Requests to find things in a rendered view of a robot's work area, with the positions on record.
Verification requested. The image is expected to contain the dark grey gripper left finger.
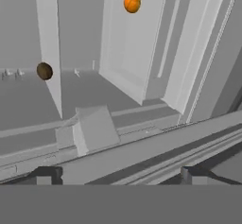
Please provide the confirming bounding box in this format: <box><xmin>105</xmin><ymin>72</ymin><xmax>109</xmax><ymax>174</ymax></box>
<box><xmin>18</xmin><ymin>165</ymin><xmax>64</xmax><ymax>186</ymax></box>

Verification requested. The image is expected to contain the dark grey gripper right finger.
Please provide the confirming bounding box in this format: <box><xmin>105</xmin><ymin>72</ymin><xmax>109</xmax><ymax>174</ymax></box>
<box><xmin>180</xmin><ymin>165</ymin><xmax>242</xmax><ymax>186</ymax></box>

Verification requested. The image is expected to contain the grey fridge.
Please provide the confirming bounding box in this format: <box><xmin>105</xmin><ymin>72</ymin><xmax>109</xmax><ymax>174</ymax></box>
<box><xmin>0</xmin><ymin>0</ymin><xmax>242</xmax><ymax>186</ymax></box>

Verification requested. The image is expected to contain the brown kiwi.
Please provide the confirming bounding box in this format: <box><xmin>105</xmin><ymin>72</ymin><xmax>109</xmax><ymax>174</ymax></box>
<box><xmin>35</xmin><ymin>61</ymin><xmax>54</xmax><ymax>81</ymax></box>

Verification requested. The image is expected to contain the white fridge compartment panel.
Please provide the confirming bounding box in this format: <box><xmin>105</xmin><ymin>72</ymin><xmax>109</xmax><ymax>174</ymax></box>
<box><xmin>98</xmin><ymin>0</ymin><xmax>170</xmax><ymax>107</ymax></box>

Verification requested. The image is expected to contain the thin white fridge shelf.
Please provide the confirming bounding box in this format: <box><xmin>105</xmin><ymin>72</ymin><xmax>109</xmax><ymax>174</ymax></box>
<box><xmin>33</xmin><ymin>0</ymin><xmax>63</xmax><ymax>120</ymax></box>

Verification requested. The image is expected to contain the orange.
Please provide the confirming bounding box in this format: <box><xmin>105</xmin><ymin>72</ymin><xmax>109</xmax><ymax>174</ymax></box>
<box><xmin>123</xmin><ymin>0</ymin><xmax>143</xmax><ymax>14</ymax></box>

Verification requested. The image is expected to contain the grey box block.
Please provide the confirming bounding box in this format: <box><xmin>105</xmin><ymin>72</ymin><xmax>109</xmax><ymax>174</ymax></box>
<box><xmin>72</xmin><ymin>105</ymin><xmax>121</xmax><ymax>157</ymax></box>

